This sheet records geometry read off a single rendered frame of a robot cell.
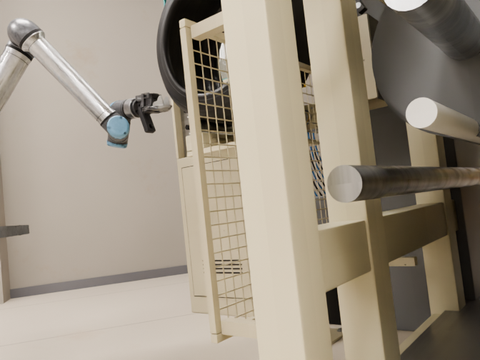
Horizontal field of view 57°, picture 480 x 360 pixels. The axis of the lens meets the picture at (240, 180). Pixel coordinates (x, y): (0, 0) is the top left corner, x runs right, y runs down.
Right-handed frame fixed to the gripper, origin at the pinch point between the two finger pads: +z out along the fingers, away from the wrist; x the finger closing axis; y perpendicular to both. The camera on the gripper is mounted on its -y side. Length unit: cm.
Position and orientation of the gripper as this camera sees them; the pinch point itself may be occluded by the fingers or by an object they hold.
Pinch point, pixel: (169, 108)
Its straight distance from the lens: 188.9
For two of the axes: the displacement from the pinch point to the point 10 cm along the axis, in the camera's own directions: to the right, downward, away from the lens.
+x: 6.2, -0.2, 7.9
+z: 7.9, 0.0, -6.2
